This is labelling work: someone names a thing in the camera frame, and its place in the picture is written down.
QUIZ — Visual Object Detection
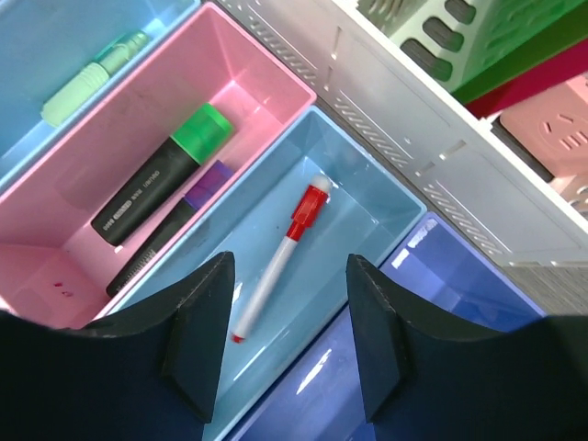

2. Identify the purple drawer bin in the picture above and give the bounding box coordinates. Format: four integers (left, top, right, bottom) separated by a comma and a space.
226, 212, 545, 440

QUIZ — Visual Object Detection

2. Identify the blue drawer bin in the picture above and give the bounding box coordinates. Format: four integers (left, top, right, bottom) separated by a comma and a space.
116, 108, 425, 440
1, 1, 201, 189

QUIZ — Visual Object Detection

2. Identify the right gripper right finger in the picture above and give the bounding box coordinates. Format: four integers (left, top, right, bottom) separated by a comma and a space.
346, 254, 587, 440

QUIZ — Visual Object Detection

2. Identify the red folder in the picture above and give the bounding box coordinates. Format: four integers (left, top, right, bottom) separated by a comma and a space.
465, 39, 588, 119

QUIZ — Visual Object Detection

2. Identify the pink drawer bin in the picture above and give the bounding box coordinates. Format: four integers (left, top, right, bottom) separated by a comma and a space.
1, 3, 316, 328

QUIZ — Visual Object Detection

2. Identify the pink eraser box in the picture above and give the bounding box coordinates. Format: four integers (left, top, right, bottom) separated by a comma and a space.
499, 73, 587, 177

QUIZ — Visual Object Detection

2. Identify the green folder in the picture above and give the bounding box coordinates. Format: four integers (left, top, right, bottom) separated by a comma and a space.
452, 1, 587, 105

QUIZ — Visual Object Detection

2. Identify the white file organizer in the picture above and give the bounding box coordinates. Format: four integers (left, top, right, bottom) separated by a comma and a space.
223, 1, 587, 266

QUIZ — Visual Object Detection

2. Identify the green black highlighter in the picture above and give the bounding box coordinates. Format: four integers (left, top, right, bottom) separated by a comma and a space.
91, 103, 233, 246

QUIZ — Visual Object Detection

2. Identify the light green mini highlighter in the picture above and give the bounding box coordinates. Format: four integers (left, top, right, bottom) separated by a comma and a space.
40, 30, 152, 127

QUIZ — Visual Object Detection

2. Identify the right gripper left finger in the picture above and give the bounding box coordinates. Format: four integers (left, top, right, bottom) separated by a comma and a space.
1, 252, 235, 440

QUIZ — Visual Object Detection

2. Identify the red capped white pen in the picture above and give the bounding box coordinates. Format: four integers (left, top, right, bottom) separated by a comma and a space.
231, 175, 332, 344

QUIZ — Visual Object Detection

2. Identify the purple black highlighter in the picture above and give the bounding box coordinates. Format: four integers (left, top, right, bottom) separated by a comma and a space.
106, 161, 233, 298

